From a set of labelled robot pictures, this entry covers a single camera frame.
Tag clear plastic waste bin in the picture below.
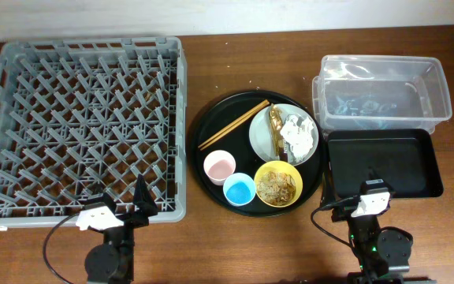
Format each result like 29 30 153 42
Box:
312 55 452 133

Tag grey round plate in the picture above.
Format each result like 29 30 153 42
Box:
249 103 319 166

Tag grey plastic dishwasher rack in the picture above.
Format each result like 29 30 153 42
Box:
0 37 187 230

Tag yellow bowl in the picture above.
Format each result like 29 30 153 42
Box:
254 161 303 208

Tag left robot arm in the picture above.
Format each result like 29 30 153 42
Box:
76 174 158 284

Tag pink cup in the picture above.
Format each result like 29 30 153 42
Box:
203 150 236 185

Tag food scraps and nut shells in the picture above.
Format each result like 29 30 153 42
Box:
256 171 296 207

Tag light blue cup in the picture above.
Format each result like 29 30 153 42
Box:
222 173 256 207

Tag white paper napkin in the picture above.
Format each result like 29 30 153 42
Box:
280 114 315 165

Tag black rectangular tray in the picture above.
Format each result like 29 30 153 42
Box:
327 129 444 198

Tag gold snack wrapper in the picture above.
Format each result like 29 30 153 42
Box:
269 104 288 162

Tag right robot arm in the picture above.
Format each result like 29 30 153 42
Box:
332 170 413 283

